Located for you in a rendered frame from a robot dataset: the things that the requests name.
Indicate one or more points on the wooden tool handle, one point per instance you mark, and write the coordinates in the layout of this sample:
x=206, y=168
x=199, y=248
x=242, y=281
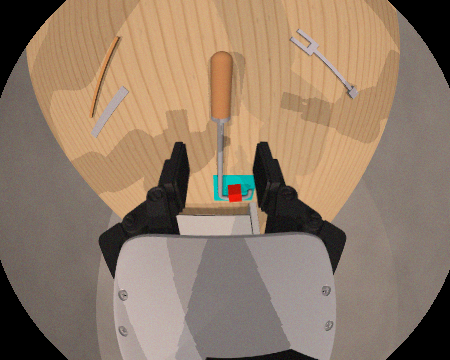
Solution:
x=221, y=66

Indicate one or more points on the red block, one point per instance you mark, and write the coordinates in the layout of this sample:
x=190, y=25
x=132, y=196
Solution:
x=234, y=193

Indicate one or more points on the teal square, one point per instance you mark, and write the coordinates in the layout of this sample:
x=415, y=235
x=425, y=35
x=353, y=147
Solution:
x=246, y=181

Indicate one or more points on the brown wooden stick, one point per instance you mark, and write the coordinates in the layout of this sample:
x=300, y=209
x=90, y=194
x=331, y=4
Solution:
x=105, y=64

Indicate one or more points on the grey flat bar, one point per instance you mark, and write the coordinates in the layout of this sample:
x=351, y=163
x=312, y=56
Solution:
x=118, y=97

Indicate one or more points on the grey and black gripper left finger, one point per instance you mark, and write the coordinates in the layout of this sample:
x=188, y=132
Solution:
x=157, y=214

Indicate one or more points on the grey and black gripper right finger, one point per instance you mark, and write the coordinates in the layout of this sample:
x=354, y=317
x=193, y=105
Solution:
x=280, y=202

